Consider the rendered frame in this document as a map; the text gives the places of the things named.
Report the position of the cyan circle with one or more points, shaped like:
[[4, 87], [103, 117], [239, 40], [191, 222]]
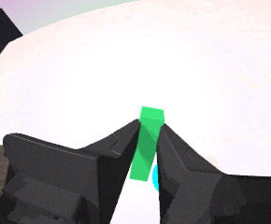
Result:
[[155, 179]]

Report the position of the green rectangular post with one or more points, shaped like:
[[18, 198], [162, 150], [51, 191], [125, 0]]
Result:
[[151, 120]]

